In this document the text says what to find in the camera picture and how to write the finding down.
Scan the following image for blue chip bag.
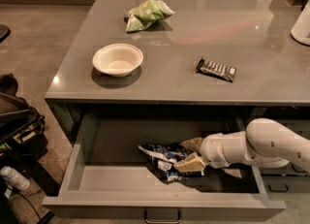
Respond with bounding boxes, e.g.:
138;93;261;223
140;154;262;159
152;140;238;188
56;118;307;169
139;144;192;181

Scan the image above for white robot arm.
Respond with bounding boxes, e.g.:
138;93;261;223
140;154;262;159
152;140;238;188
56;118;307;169
174;40;310;172

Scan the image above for black candy bar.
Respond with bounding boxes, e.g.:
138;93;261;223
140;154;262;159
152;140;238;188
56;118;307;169
196;58;236;82

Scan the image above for black chair edge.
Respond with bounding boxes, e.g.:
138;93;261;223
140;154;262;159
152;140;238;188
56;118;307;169
0;24;11;43

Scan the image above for black bag on floor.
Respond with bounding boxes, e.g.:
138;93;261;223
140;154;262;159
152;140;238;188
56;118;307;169
0;74;47;158

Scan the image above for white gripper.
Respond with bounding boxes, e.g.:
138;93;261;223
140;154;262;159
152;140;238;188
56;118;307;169
173;133;230;173

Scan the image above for white paper bowl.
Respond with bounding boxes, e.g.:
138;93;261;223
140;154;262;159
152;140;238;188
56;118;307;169
92;44;143;78

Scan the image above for green chip bag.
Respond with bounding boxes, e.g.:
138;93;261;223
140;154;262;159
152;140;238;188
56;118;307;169
126;0;174;33

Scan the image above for metal drawer handle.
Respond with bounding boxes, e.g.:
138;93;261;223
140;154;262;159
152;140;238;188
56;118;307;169
143;209;181;224

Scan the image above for grey lower side drawers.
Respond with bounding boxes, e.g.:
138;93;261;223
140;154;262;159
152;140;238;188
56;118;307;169
249;107;310;193

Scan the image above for white bottle on floor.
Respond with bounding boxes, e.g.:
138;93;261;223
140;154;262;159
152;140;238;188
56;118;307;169
0;166;30;191

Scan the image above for open grey top drawer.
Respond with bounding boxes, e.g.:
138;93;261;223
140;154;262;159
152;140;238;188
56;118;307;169
43;105;286;222

